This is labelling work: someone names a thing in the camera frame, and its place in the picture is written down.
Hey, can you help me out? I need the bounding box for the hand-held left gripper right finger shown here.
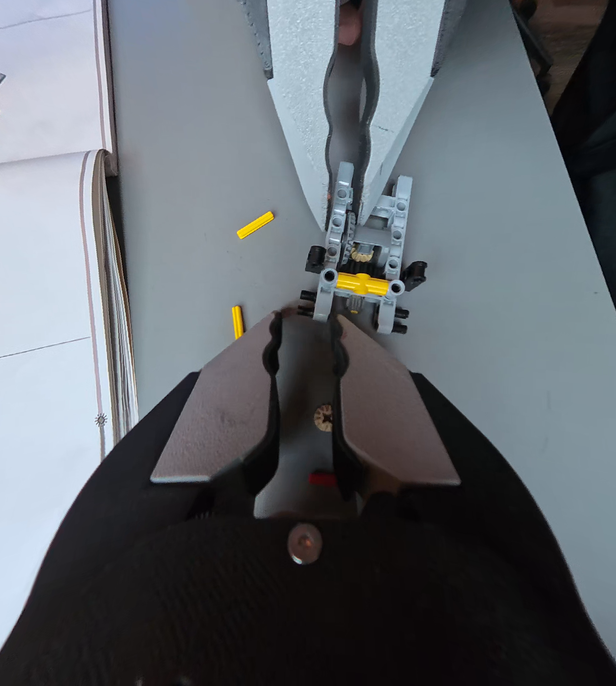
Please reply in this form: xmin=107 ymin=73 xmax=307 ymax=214
xmin=331 ymin=313 xmax=461 ymax=502

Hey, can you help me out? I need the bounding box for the person's right hand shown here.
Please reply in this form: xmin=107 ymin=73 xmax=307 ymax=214
xmin=338 ymin=1 xmax=364 ymax=47

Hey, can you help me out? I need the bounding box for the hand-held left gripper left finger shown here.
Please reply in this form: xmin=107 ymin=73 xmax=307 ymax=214
xmin=150 ymin=310 xmax=284 ymax=499

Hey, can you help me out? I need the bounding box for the white lego instruction booklet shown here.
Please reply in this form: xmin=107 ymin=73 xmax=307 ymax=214
xmin=0 ymin=0 xmax=140 ymax=686

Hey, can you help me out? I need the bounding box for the grey lego frame assembly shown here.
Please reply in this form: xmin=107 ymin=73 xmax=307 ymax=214
xmin=297 ymin=161 xmax=429 ymax=336

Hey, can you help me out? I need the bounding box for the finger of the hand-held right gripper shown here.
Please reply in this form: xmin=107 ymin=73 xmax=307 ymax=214
xmin=266 ymin=0 xmax=341 ymax=231
xmin=359 ymin=0 xmax=448 ymax=225

